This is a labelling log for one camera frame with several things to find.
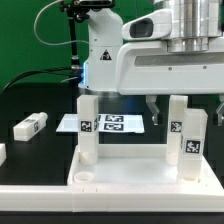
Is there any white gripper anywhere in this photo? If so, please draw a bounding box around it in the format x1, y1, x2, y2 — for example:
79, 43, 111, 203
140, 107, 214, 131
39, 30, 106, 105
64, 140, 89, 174
116, 39, 224, 125

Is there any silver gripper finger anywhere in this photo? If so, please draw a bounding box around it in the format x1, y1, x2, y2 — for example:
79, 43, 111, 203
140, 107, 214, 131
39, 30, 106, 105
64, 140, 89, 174
216, 94, 224, 126

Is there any white desk top tray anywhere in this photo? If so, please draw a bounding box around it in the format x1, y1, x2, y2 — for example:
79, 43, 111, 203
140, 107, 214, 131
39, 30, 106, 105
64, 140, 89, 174
67, 144, 219, 188

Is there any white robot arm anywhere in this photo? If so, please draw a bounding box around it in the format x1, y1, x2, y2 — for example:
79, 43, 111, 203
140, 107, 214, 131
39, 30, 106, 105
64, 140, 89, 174
86, 0, 224, 124

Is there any white marker tag plate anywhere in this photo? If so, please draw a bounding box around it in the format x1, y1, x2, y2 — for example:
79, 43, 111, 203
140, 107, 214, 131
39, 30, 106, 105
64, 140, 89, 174
56, 114, 144, 133

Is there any white L-shaped corner fence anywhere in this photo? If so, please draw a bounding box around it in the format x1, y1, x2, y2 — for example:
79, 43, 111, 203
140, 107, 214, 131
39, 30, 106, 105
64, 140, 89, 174
0, 144, 224, 213

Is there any white block at left edge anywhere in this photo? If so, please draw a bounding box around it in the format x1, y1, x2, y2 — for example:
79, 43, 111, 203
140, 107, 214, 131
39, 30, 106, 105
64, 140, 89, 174
0, 143, 7, 166

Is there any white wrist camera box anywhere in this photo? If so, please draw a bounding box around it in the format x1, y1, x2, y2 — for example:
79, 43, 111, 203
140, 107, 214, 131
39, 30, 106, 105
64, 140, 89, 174
122, 9, 172, 41

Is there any black cable bundle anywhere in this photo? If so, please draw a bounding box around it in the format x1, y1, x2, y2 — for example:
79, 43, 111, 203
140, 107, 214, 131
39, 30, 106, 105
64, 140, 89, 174
0, 67, 83, 94

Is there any black camera stand pole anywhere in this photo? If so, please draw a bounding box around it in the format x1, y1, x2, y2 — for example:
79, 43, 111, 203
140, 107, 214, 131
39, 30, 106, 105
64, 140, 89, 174
60, 0, 115, 85

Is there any grey looped cable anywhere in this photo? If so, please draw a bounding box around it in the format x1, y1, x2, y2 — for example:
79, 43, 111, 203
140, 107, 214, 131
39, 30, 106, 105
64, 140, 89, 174
33, 0, 90, 47

